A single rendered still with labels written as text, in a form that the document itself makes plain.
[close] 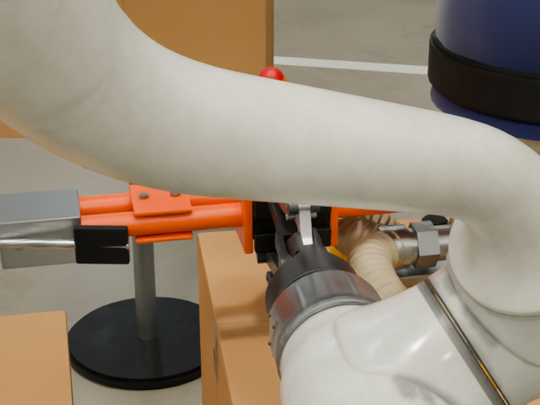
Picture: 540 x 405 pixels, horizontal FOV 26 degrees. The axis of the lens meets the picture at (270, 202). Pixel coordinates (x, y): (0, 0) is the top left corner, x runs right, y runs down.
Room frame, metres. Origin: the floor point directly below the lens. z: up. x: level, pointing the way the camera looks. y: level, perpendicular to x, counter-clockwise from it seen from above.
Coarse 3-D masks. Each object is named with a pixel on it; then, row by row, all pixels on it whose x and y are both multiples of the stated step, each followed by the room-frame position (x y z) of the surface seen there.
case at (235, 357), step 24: (216, 240) 1.13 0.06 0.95; (216, 264) 1.08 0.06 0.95; (240, 264) 1.08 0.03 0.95; (264, 264) 1.08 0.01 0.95; (216, 288) 1.03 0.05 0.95; (240, 288) 1.03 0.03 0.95; (264, 288) 1.03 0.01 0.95; (432, 288) 1.03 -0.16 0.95; (216, 312) 0.98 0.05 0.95; (240, 312) 0.98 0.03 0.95; (264, 312) 0.98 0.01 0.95; (216, 336) 0.95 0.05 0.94; (240, 336) 0.94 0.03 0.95; (264, 336) 0.94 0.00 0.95; (216, 360) 0.96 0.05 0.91; (240, 360) 0.89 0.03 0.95; (264, 360) 0.89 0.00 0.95; (216, 384) 0.96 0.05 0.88; (240, 384) 0.86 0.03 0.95; (264, 384) 0.86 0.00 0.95
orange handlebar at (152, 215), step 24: (144, 192) 0.94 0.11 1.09; (168, 192) 0.94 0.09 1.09; (96, 216) 0.90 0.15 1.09; (120, 216) 0.91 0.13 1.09; (144, 216) 0.91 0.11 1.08; (168, 216) 0.91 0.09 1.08; (192, 216) 0.91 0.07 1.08; (216, 216) 0.92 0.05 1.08; (240, 216) 0.92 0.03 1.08; (144, 240) 0.90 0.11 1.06; (168, 240) 0.91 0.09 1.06
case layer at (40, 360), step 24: (48, 312) 1.68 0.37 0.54; (0, 336) 1.60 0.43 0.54; (24, 336) 1.60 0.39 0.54; (48, 336) 1.60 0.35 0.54; (0, 360) 1.53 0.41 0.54; (24, 360) 1.53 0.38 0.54; (48, 360) 1.53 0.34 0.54; (0, 384) 1.47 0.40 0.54; (24, 384) 1.47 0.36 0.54; (48, 384) 1.47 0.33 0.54
